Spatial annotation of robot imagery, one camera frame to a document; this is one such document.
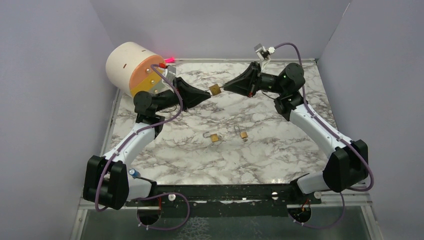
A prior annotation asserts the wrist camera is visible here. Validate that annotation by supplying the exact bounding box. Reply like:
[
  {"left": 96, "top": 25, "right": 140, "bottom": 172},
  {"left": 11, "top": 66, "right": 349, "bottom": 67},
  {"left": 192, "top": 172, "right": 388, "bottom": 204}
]
[
  {"left": 254, "top": 43, "right": 275, "bottom": 61},
  {"left": 159, "top": 65, "right": 177, "bottom": 93}
]

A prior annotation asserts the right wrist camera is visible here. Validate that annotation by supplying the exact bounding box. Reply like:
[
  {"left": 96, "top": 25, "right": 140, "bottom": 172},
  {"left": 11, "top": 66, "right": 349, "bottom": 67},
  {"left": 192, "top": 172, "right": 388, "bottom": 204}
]
[{"left": 254, "top": 43, "right": 275, "bottom": 61}]

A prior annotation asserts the small brass padlock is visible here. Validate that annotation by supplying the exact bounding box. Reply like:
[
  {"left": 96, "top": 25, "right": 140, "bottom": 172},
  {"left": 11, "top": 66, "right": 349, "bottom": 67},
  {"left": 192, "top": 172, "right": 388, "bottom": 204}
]
[{"left": 233, "top": 125, "right": 248, "bottom": 142}]

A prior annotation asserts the round cream drawer box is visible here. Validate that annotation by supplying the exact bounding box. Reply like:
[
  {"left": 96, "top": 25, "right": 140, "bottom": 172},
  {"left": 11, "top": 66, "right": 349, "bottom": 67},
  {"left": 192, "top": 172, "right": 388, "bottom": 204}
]
[{"left": 105, "top": 42, "right": 167, "bottom": 98}]

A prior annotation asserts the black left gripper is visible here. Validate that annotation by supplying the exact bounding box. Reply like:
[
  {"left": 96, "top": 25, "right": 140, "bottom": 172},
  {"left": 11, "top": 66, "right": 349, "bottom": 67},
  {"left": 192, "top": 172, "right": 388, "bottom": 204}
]
[{"left": 153, "top": 76, "right": 211, "bottom": 113}]

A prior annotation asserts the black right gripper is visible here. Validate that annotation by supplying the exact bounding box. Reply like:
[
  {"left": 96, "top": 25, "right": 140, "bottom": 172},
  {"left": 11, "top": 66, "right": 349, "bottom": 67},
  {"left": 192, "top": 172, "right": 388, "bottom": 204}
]
[{"left": 224, "top": 61, "right": 287, "bottom": 98}]

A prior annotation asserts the pink marker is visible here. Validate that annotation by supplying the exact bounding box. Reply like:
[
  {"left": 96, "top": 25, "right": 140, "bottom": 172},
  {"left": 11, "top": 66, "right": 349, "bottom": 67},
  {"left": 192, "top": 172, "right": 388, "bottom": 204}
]
[{"left": 165, "top": 57, "right": 176, "bottom": 64}]

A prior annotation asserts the brass padlock with key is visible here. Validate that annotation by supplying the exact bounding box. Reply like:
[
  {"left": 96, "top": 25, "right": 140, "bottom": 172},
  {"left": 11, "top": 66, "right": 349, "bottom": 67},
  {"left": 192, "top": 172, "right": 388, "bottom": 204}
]
[{"left": 208, "top": 84, "right": 223, "bottom": 96}]

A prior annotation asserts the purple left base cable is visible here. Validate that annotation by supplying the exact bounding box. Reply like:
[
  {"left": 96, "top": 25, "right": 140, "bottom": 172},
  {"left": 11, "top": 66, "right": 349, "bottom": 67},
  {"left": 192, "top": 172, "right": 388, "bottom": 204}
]
[{"left": 137, "top": 193, "right": 192, "bottom": 232}]

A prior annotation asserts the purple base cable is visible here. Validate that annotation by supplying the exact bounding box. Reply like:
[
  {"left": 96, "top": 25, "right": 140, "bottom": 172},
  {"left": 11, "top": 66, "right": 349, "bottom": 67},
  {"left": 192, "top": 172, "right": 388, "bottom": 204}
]
[
  {"left": 137, "top": 193, "right": 192, "bottom": 232},
  {"left": 287, "top": 193, "right": 345, "bottom": 229}
]

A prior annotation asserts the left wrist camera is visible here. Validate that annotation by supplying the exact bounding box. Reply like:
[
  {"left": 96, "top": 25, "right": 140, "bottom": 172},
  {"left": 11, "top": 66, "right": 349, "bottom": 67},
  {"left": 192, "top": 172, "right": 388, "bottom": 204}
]
[{"left": 159, "top": 65, "right": 177, "bottom": 93}]

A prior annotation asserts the open brass padlock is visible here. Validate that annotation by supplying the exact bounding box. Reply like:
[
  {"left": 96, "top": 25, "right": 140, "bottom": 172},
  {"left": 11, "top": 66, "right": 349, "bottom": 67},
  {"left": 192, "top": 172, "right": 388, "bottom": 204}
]
[{"left": 202, "top": 131, "right": 220, "bottom": 143}]

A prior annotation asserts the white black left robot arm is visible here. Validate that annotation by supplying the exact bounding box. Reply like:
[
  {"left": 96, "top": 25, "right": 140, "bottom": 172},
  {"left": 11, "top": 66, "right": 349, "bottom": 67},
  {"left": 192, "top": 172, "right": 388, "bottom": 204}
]
[{"left": 82, "top": 77, "right": 211, "bottom": 210}]

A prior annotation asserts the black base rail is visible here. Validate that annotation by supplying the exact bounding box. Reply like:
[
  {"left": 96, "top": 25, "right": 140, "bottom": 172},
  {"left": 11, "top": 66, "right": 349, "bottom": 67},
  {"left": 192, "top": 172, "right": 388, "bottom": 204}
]
[{"left": 119, "top": 183, "right": 322, "bottom": 218}]

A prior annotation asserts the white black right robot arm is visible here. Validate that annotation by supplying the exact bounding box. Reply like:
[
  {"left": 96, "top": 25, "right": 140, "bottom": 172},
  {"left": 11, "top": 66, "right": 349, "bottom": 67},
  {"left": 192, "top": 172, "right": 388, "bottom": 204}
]
[{"left": 223, "top": 62, "right": 371, "bottom": 204}]

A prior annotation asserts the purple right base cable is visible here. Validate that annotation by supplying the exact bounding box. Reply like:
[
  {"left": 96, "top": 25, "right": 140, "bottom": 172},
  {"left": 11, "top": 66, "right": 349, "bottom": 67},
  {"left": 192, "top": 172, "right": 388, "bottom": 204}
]
[{"left": 287, "top": 193, "right": 345, "bottom": 229}]

